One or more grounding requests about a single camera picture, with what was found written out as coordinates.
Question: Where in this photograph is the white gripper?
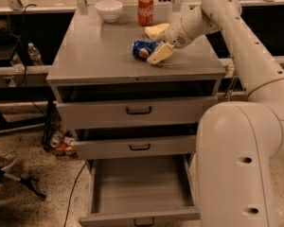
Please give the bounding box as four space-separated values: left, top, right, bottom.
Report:
147 20 192 64

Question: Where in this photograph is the blue pepsi can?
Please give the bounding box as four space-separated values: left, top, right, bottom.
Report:
132 39 160 61

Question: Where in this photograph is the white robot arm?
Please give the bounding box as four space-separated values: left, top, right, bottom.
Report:
147 0 284 227

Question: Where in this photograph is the red coca-cola can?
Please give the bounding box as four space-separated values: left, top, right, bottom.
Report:
137 0 153 26

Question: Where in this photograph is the grey drawer cabinet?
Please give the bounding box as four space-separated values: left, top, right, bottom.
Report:
46 4 227 227

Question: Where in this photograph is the top grey drawer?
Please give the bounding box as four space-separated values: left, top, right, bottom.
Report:
58 96 218 130

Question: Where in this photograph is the grey drawer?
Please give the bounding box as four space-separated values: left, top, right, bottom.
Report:
58 96 218 130
79 155 200 227
72 135 196 160

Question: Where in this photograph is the middle grey drawer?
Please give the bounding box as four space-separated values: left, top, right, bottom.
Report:
72 135 196 160

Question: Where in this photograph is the bottom grey drawer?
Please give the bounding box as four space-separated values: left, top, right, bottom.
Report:
79 155 200 227

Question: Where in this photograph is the yellow sponge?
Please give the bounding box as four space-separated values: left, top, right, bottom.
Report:
145 23 169 40

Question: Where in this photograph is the white bowl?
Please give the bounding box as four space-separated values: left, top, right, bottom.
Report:
95 0 123 23

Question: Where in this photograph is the clear water bottle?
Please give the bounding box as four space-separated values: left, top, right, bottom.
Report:
27 43 44 66

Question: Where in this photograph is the small items pile on floor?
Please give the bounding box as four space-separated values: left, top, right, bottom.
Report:
49 131 77 158

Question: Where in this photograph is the black tripod stand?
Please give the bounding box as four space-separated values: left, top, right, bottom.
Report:
0 168 46 199

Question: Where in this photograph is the black floor cable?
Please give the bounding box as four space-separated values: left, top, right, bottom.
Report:
63 163 87 227

